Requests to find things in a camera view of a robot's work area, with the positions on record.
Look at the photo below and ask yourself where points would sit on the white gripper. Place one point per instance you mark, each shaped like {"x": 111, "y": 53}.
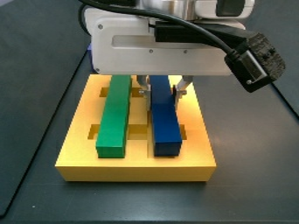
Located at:
{"x": 124, "y": 49}

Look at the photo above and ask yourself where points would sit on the blue long block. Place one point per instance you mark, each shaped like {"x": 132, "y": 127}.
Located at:
{"x": 167, "y": 135}

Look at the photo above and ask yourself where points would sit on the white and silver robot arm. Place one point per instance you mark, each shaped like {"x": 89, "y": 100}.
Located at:
{"x": 199, "y": 11}

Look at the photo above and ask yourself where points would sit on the yellow slotted board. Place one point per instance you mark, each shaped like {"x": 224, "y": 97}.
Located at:
{"x": 79, "y": 163}

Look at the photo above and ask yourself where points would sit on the purple block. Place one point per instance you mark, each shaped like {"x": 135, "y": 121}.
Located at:
{"x": 89, "y": 58}

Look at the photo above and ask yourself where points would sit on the green long block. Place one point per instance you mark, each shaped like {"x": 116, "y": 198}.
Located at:
{"x": 112, "y": 131}

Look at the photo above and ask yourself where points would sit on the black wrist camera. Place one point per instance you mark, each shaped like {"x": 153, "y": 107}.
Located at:
{"x": 256, "y": 63}

